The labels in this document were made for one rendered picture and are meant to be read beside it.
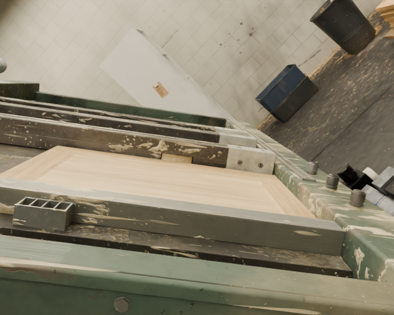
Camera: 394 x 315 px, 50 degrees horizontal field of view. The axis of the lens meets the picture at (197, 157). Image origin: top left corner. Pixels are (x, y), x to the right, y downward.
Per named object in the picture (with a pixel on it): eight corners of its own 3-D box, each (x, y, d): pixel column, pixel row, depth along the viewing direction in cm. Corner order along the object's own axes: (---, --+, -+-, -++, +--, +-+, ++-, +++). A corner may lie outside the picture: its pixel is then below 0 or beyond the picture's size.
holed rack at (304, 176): (315, 182, 93) (316, 179, 93) (302, 180, 93) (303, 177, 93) (232, 119, 255) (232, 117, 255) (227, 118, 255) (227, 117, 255)
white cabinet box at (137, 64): (264, 153, 497) (132, 27, 468) (229, 187, 508) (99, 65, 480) (259, 142, 556) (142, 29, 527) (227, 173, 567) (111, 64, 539)
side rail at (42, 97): (223, 137, 249) (226, 119, 247) (33, 110, 243) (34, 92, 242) (222, 135, 257) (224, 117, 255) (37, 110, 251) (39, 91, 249)
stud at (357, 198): (365, 209, 74) (368, 193, 74) (351, 207, 74) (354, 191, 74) (359, 205, 77) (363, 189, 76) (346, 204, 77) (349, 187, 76)
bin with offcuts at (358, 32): (388, 25, 481) (349, -17, 472) (353, 59, 491) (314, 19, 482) (371, 28, 531) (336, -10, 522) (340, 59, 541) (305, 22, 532)
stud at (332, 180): (338, 190, 87) (341, 177, 87) (326, 189, 87) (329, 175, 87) (334, 188, 90) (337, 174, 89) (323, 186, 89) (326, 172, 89)
